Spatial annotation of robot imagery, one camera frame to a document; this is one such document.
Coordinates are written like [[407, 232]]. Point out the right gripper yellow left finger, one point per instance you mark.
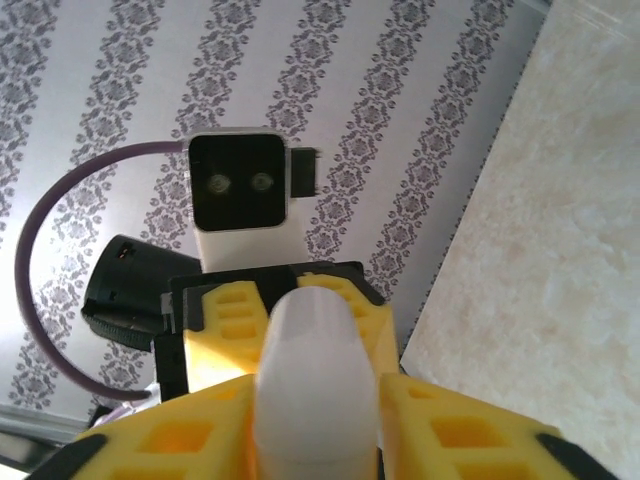
[[165, 440]]

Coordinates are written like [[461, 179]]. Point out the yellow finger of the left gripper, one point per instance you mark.
[[375, 325], [225, 345]]

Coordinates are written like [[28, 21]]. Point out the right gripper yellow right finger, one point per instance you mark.
[[465, 445]]

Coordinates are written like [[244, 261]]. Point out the white earbuds charging case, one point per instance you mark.
[[315, 380]]

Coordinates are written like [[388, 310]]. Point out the aluminium frame post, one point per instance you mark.
[[30, 422]]

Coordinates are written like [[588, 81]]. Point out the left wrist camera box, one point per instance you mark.
[[240, 185]]

